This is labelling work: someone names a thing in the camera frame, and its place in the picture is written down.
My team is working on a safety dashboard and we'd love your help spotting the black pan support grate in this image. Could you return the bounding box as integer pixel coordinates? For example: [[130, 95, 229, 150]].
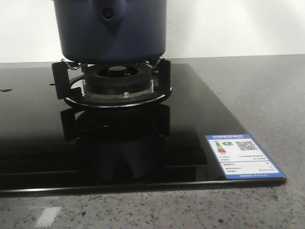
[[52, 58, 164, 99]]

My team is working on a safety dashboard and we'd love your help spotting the front gas burner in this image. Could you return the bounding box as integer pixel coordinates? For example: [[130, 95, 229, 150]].
[[63, 59, 172, 108]]

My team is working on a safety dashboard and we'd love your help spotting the blue saucepan with handle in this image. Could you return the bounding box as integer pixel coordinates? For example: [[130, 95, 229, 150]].
[[53, 0, 167, 64]]

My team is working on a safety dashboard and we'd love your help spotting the black glass gas cooktop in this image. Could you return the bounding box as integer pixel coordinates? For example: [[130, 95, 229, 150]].
[[0, 64, 286, 196]]

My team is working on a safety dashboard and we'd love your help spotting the blue energy label sticker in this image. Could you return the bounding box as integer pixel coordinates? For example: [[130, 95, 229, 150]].
[[205, 134, 285, 179]]

